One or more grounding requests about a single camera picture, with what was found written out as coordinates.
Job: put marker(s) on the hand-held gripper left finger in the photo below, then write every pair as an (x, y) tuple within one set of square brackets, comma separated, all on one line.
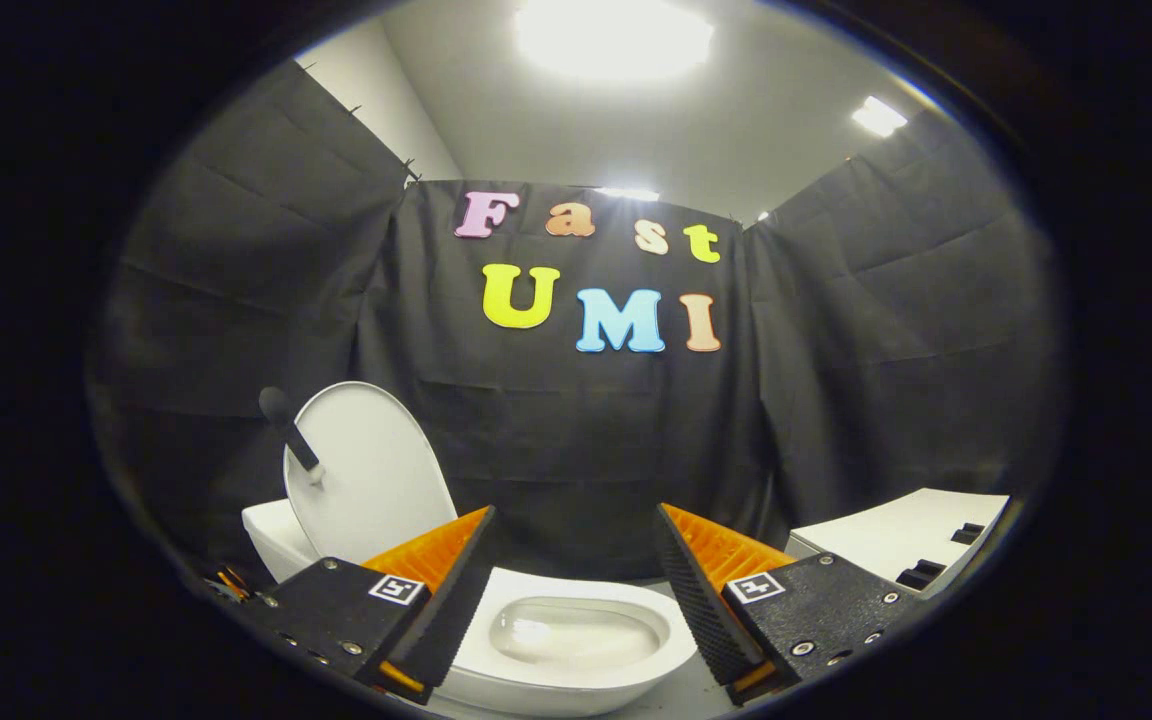
[(451, 605)]

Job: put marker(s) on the small ceiling light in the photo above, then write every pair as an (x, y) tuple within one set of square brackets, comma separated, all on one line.
[(879, 116)]

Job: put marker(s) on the black backdrop cloth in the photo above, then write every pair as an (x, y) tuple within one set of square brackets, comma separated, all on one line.
[(576, 440)]

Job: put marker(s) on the black bracket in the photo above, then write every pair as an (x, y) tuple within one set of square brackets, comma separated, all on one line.
[(921, 575), (968, 534)]

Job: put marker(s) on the white ceramic toilet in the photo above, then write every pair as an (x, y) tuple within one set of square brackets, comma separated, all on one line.
[(576, 670)]

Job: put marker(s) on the large ceiling light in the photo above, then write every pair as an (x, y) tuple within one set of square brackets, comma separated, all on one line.
[(611, 35)]

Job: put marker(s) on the white cabinet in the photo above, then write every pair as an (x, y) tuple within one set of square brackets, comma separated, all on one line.
[(876, 535)]

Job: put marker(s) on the white toilet lid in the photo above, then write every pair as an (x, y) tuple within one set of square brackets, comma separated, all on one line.
[(376, 480)]

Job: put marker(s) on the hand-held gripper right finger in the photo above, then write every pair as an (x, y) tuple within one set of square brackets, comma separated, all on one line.
[(701, 605)]

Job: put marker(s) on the orange and black tools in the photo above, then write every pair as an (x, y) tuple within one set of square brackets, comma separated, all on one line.
[(236, 585)]

